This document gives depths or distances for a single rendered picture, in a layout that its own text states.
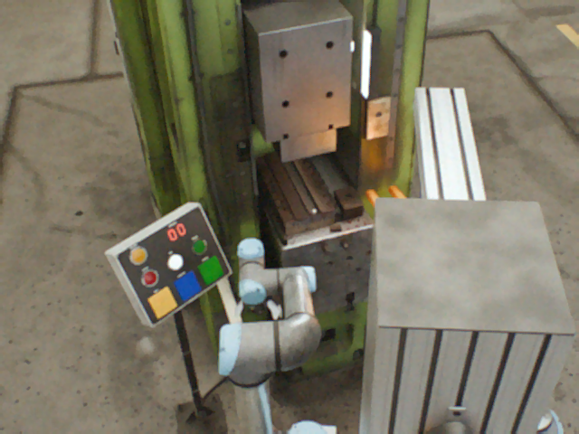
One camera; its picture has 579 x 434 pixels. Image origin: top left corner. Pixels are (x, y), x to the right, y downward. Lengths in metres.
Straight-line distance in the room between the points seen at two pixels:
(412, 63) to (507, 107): 2.57
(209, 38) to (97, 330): 1.88
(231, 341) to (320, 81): 0.96
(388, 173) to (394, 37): 0.61
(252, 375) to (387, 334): 0.77
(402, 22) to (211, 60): 0.66
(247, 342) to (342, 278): 1.23
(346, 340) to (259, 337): 1.63
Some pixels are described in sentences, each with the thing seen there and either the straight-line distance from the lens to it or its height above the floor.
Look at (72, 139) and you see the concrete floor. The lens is 4.87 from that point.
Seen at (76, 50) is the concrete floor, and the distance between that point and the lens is 5.93.
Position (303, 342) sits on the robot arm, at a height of 1.44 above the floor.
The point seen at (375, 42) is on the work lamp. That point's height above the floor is 1.60.
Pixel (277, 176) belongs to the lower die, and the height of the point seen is 0.99.
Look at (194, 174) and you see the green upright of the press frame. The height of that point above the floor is 1.20.
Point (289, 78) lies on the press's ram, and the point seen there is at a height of 1.60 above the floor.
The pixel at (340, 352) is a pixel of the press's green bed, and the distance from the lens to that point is 3.17.
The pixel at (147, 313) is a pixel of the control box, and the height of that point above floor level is 1.01.
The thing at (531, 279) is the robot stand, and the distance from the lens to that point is 0.97.
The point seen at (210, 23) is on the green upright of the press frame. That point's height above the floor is 1.75.
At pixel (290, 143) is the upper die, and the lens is 2.29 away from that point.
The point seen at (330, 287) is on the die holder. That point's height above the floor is 0.62.
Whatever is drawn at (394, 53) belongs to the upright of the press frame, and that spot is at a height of 1.52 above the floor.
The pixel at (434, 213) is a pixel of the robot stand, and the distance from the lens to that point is 1.03.
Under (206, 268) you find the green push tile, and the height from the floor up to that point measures 1.03.
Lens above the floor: 2.72
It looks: 42 degrees down
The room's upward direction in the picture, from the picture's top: 2 degrees counter-clockwise
